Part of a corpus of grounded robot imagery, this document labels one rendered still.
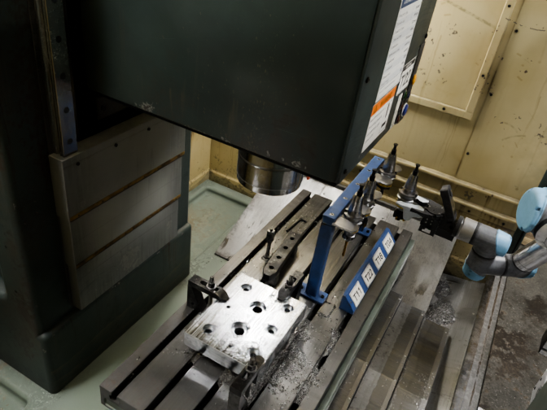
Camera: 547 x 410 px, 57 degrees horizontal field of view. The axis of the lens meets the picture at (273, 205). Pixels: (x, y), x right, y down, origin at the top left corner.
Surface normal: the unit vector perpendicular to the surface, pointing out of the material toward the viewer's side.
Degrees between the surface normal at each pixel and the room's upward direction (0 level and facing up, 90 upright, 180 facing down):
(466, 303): 17
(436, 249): 24
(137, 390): 0
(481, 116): 90
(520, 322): 0
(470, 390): 0
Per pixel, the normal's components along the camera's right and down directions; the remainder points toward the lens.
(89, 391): 0.13, -0.82
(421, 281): -0.08, -0.57
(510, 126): -0.47, 0.42
